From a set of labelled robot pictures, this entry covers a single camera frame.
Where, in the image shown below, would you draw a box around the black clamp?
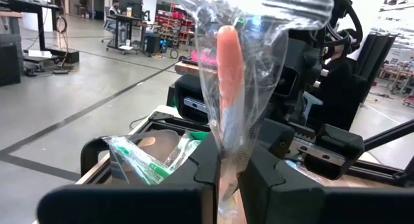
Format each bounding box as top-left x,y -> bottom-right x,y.
80,136 -> 113,177

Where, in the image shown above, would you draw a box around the pink box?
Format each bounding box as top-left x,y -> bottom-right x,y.
190,50 -> 218,68

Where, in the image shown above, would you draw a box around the shelf with red bins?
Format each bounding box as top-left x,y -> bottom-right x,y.
155,3 -> 197,52

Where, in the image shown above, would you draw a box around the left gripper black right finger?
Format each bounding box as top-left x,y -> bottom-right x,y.
237,142 -> 414,224

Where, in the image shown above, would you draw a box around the green toothbrush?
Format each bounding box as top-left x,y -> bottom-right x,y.
164,129 -> 203,173
103,135 -> 172,186

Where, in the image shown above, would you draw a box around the black box with silver plate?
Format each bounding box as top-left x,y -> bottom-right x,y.
166,73 -> 212,125

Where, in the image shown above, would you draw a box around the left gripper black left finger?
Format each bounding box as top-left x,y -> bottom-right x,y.
36,132 -> 223,224

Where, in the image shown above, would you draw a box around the office chair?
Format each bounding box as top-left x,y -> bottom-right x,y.
101,18 -> 119,45

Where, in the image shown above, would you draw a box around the black waste bin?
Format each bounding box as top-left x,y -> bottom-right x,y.
145,32 -> 162,55

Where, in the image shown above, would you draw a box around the person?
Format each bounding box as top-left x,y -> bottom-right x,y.
108,0 -> 127,36

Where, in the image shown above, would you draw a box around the wooden bench blue legs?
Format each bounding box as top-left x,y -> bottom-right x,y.
174,60 -> 216,78

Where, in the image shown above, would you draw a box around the grey plastic bin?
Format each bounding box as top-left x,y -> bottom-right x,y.
108,129 -> 211,186

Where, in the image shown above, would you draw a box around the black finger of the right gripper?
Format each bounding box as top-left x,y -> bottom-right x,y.
303,123 -> 365,181
258,118 -> 296,160

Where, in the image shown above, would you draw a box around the black standing desk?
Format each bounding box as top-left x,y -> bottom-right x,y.
106,14 -> 145,55

